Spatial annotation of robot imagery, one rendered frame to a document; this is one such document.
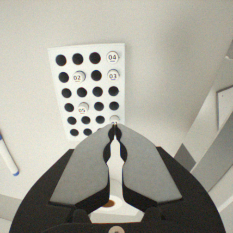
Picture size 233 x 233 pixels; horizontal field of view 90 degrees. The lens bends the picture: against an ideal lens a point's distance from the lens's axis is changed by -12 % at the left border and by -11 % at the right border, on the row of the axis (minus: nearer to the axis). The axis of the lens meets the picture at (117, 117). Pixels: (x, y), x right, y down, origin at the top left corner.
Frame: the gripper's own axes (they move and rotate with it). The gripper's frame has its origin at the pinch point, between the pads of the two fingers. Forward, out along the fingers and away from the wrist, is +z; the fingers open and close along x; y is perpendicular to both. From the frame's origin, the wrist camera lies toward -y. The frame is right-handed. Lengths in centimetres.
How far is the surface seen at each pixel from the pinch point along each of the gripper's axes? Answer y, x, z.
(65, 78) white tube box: -3.5, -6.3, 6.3
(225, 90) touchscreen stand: 19, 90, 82
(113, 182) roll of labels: 19.0, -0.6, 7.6
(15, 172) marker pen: 15.7, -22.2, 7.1
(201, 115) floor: 43, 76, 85
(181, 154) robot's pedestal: 49, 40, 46
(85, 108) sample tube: -0.5, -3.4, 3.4
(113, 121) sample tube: 1.3, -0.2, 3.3
